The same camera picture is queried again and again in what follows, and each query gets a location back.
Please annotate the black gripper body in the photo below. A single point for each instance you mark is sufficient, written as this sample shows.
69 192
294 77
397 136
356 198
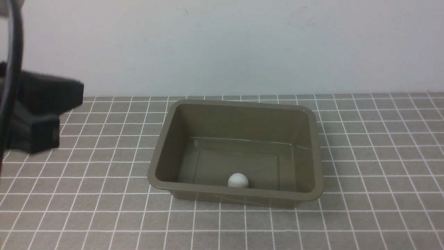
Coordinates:
41 100

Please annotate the white table-tennis ball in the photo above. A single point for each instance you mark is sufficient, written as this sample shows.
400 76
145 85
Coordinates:
238 180

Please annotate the olive-brown plastic bin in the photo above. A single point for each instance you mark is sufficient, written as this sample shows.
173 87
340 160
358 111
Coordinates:
202 143

